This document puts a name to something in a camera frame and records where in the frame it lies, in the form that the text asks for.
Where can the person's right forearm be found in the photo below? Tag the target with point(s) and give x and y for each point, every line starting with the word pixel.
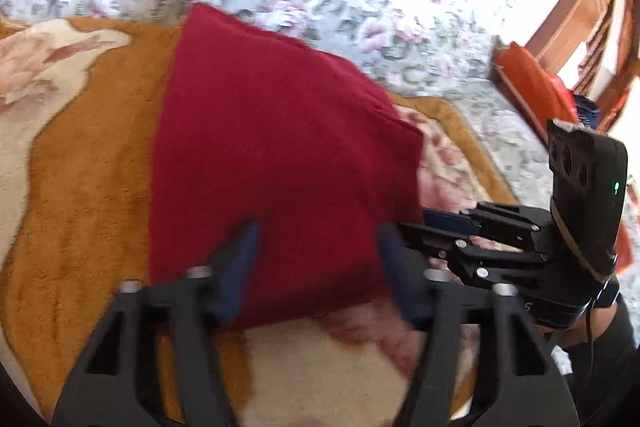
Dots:
pixel 610 357

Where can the dark red cloth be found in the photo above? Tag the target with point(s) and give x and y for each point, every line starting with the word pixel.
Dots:
pixel 280 147

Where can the orange floral blanket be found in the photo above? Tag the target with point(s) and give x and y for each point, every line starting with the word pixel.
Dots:
pixel 90 187

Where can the dark blue cloth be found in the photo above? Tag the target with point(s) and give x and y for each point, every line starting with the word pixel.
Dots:
pixel 587 109

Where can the orange cloth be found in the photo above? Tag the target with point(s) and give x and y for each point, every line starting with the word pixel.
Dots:
pixel 530 82

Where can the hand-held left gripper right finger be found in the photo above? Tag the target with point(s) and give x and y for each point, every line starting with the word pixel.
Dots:
pixel 395 267

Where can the brown wooden frame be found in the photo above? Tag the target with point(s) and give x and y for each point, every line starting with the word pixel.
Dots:
pixel 575 7

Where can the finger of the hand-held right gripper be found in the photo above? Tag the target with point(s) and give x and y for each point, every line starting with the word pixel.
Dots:
pixel 435 239
pixel 450 221

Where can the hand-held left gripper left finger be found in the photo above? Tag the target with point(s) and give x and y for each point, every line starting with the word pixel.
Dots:
pixel 240 267

